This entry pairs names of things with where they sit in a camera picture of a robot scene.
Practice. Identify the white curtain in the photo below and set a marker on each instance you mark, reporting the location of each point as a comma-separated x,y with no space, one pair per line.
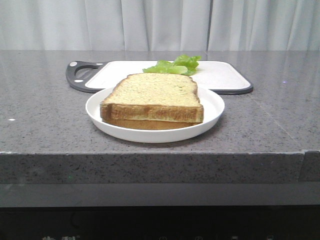
160,25

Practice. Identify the white round plate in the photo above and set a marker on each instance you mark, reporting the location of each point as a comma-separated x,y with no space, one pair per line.
213,106

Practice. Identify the black appliance panel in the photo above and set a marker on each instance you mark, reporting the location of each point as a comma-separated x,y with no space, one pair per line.
161,223

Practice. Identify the white cutting board black handle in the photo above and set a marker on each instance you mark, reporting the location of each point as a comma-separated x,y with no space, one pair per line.
92,77

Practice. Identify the green lettuce leaf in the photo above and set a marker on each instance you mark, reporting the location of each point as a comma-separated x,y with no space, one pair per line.
182,65

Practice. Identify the bread slice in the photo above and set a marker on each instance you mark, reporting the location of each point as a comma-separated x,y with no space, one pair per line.
149,124
154,97

